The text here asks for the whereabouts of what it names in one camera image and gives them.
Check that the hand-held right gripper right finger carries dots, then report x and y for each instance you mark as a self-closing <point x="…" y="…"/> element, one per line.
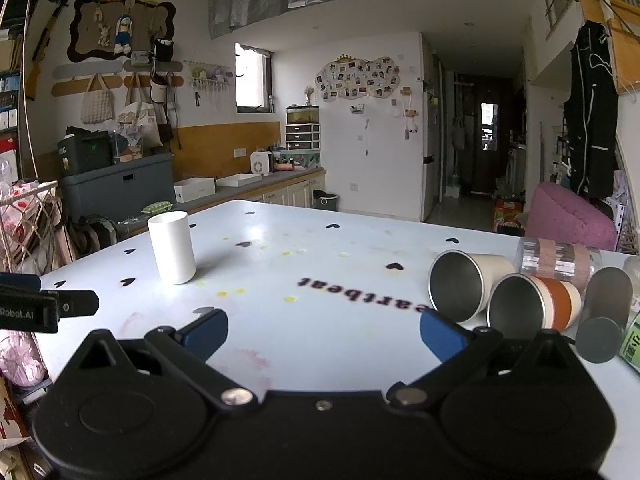
<point x="442" y="336"/>

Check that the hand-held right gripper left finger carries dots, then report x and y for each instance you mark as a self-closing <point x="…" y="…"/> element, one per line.
<point x="205" y="334"/>

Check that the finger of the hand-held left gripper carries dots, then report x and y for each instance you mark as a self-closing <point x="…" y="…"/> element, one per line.
<point x="77" y="303"/>

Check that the cream steel cup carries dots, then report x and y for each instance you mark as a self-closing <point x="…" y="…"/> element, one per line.
<point x="462" y="285"/>

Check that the white cup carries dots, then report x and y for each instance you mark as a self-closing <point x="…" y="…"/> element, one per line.
<point x="172" y="247"/>

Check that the orange banded steel cup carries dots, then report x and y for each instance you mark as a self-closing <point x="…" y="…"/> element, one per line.
<point x="530" y="305"/>

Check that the clear glass cup pink band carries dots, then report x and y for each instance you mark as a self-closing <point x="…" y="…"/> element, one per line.
<point x="557" y="260"/>

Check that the dark grey cup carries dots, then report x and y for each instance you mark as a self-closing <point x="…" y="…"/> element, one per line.
<point x="604" y="312"/>

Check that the pink cloth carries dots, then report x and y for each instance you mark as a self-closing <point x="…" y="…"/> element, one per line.
<point x="17" y="352"/>

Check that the green packet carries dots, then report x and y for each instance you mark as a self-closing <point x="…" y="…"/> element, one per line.
<point x="157" y="206"/>

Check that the grey storage box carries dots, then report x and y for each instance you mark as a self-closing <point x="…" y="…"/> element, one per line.
<point x="120" y="185"/>

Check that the white cardboard box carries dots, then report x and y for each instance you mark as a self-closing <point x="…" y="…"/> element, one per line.
<point x="195" y="190"/>

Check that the black case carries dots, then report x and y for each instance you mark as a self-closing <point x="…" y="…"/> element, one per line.
<point x="85" y="152"/>

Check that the white flat tray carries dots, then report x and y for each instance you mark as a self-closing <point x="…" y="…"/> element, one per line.
<point x="239" y="179"/>

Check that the cream cabinet counter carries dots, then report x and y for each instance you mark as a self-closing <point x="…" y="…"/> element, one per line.
<point x="280" y="187"/>

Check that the pink bean bag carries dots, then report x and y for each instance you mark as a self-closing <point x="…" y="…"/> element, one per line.
<point x="570" y="216"/>

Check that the black waste bin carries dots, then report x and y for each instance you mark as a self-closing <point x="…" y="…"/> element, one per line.
<point x="326" y="201"/>

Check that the small white appliance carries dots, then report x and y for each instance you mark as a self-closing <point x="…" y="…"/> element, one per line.
<point x="260" y="162"/>

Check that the green labelled can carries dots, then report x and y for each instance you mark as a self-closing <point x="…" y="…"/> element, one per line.
<point x="631" y="342"/>

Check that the cream tote bag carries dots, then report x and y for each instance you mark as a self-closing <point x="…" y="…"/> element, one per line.
<point x="139" y="117"/>

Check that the dark door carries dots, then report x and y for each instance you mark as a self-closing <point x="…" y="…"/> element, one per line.
<point x="487" y="145"/>

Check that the white knitted bag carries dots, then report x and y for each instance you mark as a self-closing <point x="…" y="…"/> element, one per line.
<point x="97" y="102"/>

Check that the white drawer unit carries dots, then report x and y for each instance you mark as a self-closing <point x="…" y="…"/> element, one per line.
<point x="302" y="136"/>

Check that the glass fish tank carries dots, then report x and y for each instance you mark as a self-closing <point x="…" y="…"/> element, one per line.
<point x="302" y="114"/>

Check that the window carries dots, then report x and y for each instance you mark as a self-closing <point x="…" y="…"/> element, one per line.
<point x="251" y="77"/>

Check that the black hanging pouch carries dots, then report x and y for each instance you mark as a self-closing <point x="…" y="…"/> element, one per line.
<point x="161" y="50"/>

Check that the black hanging jacket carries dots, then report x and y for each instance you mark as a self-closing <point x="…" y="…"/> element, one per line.
<point x="592" y="115"/>

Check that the cloud shaped photo board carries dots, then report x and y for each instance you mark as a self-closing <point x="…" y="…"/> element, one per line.
<point x="357" y="80"/>

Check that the brown wall board with dolls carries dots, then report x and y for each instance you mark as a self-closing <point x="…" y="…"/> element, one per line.
<point x="120" y="22"/>

